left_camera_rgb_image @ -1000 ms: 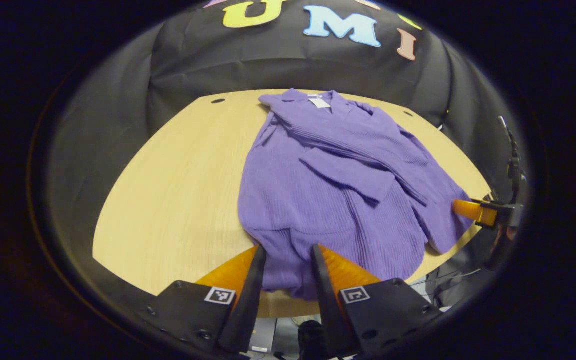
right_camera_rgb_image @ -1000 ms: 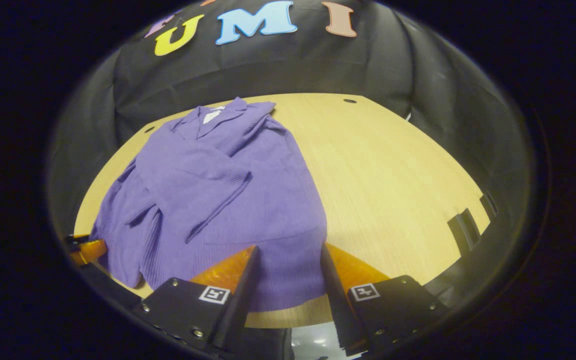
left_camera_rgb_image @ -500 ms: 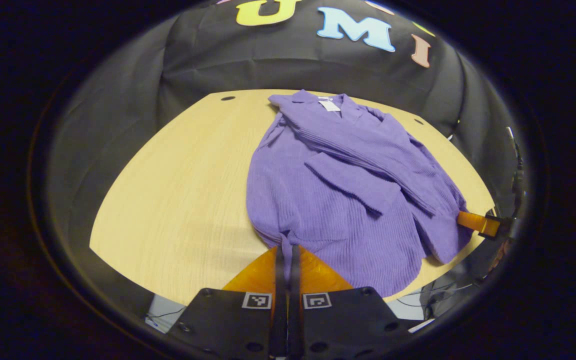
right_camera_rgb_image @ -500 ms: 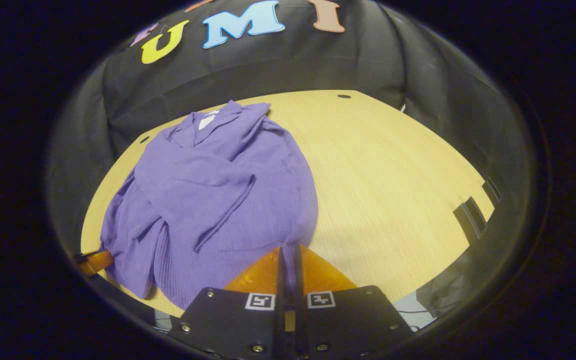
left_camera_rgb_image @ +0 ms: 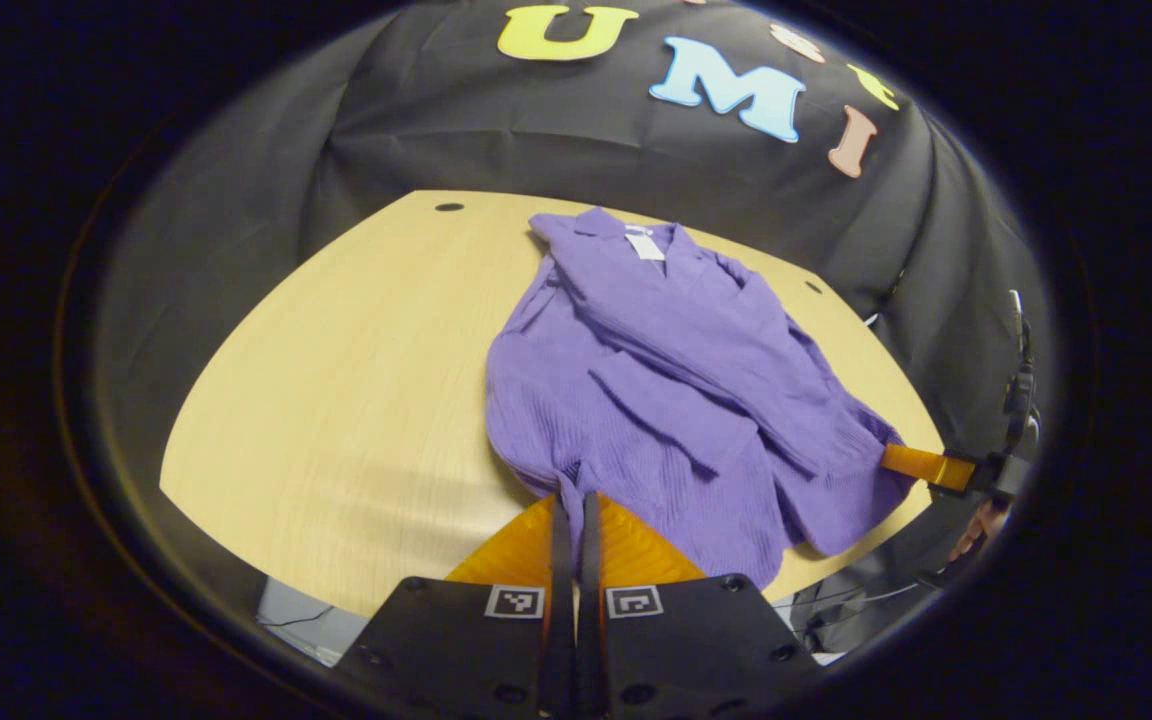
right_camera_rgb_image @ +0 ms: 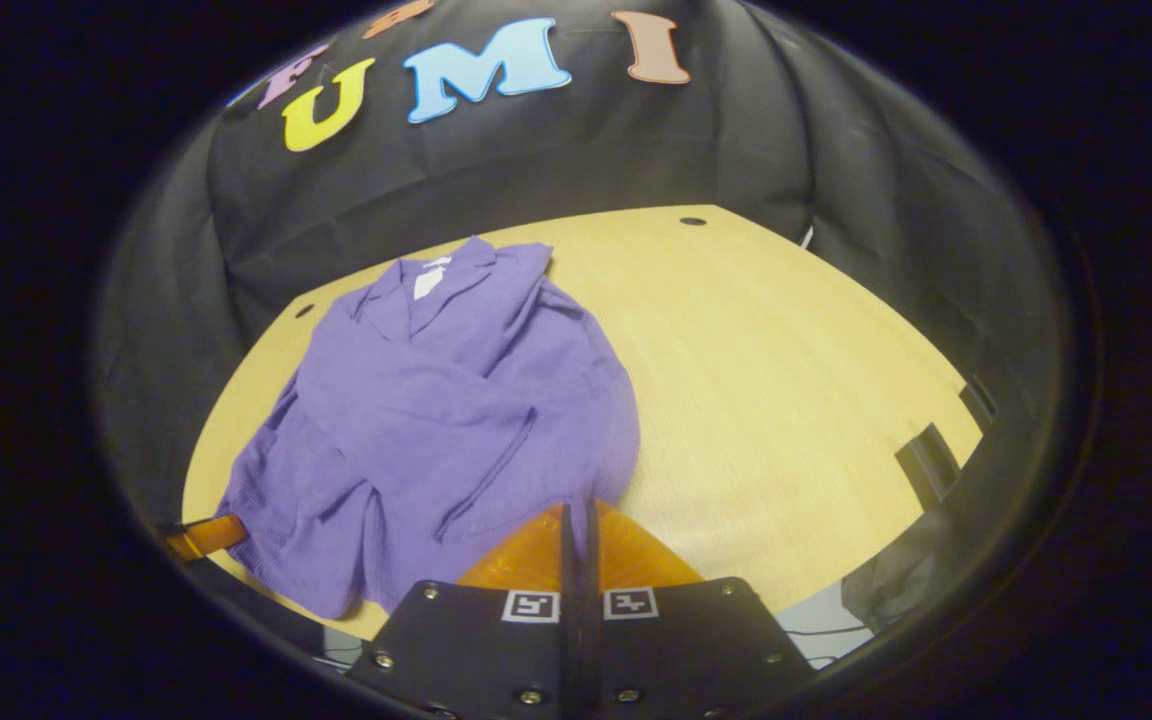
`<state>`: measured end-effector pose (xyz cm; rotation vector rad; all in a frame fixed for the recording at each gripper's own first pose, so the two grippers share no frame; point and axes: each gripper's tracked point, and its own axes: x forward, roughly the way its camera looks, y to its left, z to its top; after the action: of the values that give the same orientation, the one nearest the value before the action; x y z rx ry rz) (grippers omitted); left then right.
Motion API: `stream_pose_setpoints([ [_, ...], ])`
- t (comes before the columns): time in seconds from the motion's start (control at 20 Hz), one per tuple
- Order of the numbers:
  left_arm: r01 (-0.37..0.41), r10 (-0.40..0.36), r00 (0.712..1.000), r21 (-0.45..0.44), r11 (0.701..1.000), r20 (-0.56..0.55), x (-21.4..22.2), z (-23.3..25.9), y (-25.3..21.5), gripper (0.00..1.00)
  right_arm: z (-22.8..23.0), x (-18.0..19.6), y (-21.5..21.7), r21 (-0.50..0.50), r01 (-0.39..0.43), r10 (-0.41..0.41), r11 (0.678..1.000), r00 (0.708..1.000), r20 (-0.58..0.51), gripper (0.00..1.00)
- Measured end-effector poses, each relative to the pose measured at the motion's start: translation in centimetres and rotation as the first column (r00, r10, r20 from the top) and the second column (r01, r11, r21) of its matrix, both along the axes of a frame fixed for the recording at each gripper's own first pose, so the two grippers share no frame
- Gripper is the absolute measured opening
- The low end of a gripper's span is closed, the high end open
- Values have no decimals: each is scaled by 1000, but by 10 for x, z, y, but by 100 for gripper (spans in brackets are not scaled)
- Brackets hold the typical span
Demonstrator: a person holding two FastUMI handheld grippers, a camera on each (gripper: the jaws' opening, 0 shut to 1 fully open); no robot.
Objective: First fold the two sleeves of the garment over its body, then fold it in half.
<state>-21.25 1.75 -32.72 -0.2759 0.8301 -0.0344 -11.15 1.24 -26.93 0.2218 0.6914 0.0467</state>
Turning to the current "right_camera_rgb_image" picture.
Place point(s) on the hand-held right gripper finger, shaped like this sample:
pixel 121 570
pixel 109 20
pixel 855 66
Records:
pixel 591 600
pixel 567 600

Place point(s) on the purple knit shirt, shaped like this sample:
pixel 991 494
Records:
pixel 436 400

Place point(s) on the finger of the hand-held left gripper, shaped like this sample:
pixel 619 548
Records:
pixel 211 535

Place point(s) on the black backdrop cloth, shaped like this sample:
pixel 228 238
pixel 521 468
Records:
pixel 636 150

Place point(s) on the black table clamp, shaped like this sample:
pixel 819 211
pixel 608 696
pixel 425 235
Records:
pixel 976 400
pixel 926 465

